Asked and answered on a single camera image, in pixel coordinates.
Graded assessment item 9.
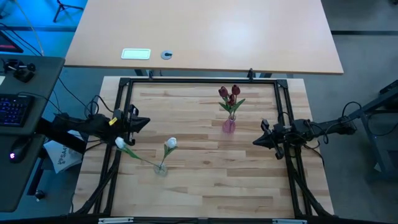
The white printed paper sheet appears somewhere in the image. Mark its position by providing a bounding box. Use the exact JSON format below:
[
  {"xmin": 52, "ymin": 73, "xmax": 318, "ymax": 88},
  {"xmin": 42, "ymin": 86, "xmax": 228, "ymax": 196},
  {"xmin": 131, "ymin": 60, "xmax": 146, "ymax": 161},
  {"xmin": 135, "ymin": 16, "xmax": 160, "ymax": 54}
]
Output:
[{"xmin": 43, "ymin": 138, "xmax": 85, "ymax": 174}]

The black tripod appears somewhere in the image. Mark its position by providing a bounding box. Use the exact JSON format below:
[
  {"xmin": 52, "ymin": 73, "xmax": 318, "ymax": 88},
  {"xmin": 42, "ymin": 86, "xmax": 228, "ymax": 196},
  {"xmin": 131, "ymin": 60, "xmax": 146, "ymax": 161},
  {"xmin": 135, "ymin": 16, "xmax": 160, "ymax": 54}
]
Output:
[{"xmin": 52, "ymin": 0, "xmax": 85, "ymax": 23}]

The black camera clamp mount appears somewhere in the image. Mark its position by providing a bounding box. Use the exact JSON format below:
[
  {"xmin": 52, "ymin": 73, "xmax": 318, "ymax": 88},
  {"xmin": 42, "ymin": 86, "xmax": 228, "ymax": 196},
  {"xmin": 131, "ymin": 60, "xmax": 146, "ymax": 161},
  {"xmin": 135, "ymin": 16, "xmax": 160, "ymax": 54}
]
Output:
[{"xmin": 2, "ymin": 58, "xmax": 37, "ymax": 83}]

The dark metal stand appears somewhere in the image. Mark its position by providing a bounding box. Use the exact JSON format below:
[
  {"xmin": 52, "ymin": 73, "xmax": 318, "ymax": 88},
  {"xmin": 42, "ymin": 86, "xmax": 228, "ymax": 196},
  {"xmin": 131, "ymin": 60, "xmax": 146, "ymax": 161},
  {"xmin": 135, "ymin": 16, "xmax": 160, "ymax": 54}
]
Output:
[{"xmin": 343, "ymin": 79, "xmax": 398, "ymax": 184}]

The red artificial tulip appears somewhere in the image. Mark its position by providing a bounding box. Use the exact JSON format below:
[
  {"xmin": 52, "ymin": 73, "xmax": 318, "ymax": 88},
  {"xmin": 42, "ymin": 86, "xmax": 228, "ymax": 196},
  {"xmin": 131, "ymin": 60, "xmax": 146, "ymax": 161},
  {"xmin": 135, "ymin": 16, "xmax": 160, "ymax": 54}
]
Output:
[
  {"xmin": 226, "ymin": 93, "xmax": 238, "ymax": 121},
  {"xmin": 217, "ymin": 86, "xmax": 234, "ymax": 121},
  {"xmin": 231, "ymin": 83, "xmax": 246, "ymax": 121}
]

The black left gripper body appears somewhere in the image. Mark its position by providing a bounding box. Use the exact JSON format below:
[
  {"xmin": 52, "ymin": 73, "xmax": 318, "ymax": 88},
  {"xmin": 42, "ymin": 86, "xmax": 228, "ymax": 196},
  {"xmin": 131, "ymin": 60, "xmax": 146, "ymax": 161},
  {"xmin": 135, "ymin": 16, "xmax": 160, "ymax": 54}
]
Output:
[{"xmin": 116, "ymin": 104, "xmax": 139, "ymax": 147}]

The white rectangular cover plate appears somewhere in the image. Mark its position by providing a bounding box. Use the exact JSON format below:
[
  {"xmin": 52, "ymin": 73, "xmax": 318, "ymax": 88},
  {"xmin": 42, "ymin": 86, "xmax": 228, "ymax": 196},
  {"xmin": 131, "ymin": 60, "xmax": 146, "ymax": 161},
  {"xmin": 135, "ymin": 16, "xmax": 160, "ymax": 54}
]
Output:
[{"xmin": 121, "ymin": 48, "xmax": 152, "ymax": 60}]

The clear glass vase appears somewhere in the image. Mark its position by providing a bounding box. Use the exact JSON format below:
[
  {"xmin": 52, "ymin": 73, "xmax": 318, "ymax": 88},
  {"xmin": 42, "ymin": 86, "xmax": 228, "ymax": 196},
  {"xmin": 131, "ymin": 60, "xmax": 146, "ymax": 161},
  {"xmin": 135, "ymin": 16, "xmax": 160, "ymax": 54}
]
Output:
[{"xmin": 153, "ymin": 162, "xmax": 169, "ymax": 177}]

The large beige table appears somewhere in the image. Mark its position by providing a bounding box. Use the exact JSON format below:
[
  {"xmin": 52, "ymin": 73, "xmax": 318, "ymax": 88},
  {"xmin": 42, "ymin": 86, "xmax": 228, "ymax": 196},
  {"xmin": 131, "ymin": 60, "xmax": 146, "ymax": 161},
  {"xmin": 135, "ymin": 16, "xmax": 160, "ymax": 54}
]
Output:
[{"xmin": 64, "ymin": 0, "xmax": 345, "ymax": 75}]

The black right arm elbow cable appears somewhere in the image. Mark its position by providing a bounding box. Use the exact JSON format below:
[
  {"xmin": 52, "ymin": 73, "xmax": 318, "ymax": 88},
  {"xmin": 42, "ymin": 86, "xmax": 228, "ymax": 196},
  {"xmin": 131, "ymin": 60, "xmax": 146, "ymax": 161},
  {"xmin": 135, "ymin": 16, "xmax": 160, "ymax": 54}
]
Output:
[{"xmin": 341, "ymin": 101, "xmax": 363, "ymax": 118}]

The black backlit keyboard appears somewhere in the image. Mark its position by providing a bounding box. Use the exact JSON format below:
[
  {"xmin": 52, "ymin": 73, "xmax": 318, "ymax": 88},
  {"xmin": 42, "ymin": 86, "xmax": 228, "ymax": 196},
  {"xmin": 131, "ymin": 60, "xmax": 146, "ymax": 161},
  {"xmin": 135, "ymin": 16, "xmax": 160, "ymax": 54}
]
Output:
[{"xmin": 0, "ymin": 94, "xmax": 35, "ymax": 128}]

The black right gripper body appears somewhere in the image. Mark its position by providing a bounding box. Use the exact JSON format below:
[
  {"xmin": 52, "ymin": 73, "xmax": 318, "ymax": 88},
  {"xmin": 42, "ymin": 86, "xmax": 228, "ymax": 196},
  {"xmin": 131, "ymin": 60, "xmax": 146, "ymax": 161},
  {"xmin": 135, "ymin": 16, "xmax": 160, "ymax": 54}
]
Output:
[{"xmin": 261, "ymin": 119, "xmax": 295, "ymax": 160}]

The black aluminium frame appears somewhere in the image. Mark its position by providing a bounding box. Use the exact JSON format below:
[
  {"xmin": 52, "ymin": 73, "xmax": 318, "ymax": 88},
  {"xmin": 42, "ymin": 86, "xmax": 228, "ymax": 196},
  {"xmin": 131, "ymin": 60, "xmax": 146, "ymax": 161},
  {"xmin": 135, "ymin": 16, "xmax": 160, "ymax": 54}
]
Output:
[{"xmin": 70, "ymin": 76, "xmax": 335, "ymax": 224}]

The black computer mouse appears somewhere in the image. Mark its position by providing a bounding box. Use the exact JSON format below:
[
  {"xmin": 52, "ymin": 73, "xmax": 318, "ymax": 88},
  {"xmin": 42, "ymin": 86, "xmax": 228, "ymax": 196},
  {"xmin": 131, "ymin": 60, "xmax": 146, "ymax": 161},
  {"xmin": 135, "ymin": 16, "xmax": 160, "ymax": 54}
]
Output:
[{"xmin": 8, "ymin": 136, "xmax": 32, "ymax": 164}]

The silver frame bracket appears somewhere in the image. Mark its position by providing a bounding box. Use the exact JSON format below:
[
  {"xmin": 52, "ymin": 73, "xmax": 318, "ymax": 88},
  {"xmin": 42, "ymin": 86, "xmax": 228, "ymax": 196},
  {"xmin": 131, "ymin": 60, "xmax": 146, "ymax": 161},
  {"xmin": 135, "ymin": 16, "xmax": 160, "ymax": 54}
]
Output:
[
  {"xmin": 272, "ymin": 218, "xmax": 308, "ymax": 224},
  {"xmin": 98, "ymin": 217, "xmax": 134, "ymax": 224}
]

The white artificial tulip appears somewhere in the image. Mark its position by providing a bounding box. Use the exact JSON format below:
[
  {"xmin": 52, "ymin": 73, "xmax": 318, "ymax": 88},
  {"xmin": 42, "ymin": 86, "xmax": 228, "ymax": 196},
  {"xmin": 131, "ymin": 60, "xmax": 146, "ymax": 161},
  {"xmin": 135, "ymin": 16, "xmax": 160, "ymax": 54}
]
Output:
[
  {"xmin": 114, "ymin": 136, "xmax": 162, "ymax": 170},
  {"xmin": 159, "ymin": 136, "xmax": 178, "ymax": 171}
]

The black monitor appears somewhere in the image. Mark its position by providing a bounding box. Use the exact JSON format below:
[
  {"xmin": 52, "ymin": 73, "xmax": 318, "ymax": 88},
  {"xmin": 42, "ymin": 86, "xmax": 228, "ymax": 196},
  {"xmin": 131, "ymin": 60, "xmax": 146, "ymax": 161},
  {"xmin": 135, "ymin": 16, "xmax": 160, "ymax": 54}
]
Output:
[{"xmin": 0, "ymin": 30, "xmax": 24, "ymax": 54}]

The dark grey desk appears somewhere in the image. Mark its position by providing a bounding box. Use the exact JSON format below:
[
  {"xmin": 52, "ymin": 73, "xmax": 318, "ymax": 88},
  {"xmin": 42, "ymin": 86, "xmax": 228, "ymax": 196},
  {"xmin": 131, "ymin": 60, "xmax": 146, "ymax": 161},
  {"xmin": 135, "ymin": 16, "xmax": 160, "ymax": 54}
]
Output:
[{"xmin": 0, "ymin": 54, "xmax": 66, "ymax": 213}]

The pink glass vase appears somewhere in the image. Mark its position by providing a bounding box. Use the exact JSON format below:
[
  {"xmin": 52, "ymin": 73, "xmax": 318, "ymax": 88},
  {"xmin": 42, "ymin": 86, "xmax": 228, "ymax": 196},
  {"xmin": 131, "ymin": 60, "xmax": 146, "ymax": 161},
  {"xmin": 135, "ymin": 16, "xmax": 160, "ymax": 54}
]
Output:
[{"xmin": 221, "ymin": 114, "xmax": 237, "ymax": 134}]

